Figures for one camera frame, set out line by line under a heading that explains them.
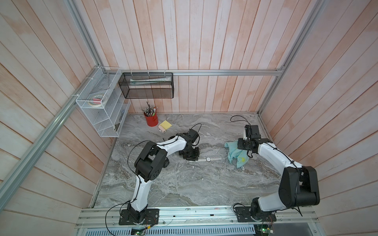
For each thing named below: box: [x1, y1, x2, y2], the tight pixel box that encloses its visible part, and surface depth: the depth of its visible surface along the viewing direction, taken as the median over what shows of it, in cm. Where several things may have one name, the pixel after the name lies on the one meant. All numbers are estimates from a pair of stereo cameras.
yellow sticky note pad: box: [159, 119, 173, 131], surface depth 117 cm
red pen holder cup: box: [143, 111, 159, 127], surface depth 110 cm
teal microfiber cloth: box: [224, 141, 250, 169], surface depth 92 cm
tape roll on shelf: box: [88, 94, 105, 108], surface depth 75 cm
